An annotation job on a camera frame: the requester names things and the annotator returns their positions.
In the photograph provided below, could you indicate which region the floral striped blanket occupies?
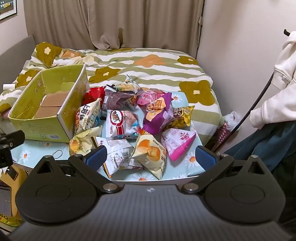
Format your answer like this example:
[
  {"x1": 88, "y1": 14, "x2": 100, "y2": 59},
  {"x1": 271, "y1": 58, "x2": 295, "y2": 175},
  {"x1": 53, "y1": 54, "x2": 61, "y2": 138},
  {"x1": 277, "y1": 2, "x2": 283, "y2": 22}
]
[{"x1": 0, "y1": 42, "x2": 224, "y2": 135}]

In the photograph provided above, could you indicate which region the pink patterned cone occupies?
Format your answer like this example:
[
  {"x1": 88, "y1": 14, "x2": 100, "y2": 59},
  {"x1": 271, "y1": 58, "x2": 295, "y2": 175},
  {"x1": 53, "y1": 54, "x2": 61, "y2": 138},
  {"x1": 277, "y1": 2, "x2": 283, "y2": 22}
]
[{"x1": 216, "y1": 123, "x2": 234, "y2": 145}]

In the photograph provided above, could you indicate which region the white jacket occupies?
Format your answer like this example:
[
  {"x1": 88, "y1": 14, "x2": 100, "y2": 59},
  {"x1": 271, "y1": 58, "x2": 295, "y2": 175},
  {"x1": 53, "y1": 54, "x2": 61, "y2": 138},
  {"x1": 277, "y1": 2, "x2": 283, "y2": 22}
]
[{"x1": 249, "y1": 30, "x2": 296, "y2": 130}]

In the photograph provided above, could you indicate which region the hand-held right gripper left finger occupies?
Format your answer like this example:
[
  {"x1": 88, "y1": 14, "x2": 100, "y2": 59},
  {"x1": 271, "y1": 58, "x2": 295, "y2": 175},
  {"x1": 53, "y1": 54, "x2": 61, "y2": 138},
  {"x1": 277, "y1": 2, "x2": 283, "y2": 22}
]
[{"x1": 30, "y1": 146, "x2": 121, "y2": 194}]

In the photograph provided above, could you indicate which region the white plastic bag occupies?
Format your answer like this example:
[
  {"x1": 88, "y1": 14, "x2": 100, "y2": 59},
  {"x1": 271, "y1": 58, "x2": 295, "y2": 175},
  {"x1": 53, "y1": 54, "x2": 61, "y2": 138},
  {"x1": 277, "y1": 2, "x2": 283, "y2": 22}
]
[{"x1": 223, "y1": 111, "x2": 243, "y2": 131}]

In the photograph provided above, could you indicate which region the framed wall picture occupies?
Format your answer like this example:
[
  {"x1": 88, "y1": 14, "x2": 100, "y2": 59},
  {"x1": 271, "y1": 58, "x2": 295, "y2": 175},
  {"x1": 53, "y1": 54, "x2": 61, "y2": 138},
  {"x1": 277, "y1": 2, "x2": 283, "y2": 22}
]
[{"x1": 0, "y1": 0, "x2": 18, "y2": 23}]

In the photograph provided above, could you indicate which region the golden yellow snack bag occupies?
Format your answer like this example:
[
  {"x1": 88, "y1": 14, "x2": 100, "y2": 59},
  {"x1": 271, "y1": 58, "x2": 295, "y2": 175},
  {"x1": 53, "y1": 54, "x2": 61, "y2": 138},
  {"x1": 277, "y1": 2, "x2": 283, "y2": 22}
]
[{"x1": 162, "y1": 105, "x2": 195, "y2": 134}]

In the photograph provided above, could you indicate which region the black cable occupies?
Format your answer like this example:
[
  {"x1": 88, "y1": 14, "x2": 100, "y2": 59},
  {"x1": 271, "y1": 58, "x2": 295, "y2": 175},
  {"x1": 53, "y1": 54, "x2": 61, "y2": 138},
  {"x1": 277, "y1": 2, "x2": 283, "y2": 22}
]
[{"x1": 212, "y1": 70, "x2": 276, "y2": 154}]

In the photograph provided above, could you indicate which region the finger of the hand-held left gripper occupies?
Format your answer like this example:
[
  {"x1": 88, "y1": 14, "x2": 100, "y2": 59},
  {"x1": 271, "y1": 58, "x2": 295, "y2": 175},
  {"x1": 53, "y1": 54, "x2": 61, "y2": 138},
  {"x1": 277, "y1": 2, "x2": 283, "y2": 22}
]
[
  {"x1": 0, "y1": 148, "x2": 13, "y2": 168},
  {"x1": 0, "y1": 130, "x2": 26, "y2": 151}
]

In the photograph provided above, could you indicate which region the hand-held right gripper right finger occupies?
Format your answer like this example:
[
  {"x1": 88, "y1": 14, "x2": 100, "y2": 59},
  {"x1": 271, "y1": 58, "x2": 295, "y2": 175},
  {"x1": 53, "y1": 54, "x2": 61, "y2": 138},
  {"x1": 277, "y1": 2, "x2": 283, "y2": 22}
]
[{"x1": 179, "y1": 146, "x2": 267, "y2": 194}]

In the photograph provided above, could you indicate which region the beige curtain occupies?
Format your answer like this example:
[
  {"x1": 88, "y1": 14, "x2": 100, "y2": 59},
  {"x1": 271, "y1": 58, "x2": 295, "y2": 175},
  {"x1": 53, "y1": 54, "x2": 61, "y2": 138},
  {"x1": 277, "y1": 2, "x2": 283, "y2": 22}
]
[{"x1": 23, "y1": 0, "x2": 205, "y2": 60}]

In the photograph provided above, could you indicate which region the pile of snack packets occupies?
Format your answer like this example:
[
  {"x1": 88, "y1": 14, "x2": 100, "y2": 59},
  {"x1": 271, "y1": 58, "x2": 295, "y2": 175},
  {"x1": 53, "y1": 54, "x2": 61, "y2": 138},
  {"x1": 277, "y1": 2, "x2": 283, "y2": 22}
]
[{"x1": 69, "y1": 75, "x2": 197, "y2": 180}]

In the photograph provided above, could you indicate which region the grey headboard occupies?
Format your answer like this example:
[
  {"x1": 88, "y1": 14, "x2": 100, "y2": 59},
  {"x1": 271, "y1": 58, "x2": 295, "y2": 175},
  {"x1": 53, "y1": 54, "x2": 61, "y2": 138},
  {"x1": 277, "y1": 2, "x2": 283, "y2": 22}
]
[{"x1": 0, "y1": 35, "x2": 36, "y2": 89}]

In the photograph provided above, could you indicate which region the green cardboard box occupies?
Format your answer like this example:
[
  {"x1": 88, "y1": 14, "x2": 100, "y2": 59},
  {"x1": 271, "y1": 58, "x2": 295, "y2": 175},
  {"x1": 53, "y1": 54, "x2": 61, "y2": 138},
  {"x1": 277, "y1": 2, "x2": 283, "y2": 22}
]
[{"x1": 8, "y1": 64, "x2": 90, "y2": 143}]

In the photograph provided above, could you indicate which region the purple brown snack bag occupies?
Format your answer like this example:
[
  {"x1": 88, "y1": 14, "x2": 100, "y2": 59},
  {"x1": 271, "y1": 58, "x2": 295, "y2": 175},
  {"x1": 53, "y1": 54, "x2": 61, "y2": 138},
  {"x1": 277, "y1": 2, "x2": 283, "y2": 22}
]
[{"x1": 102, "y1": 89, "x2": 134, "y2": 114}]

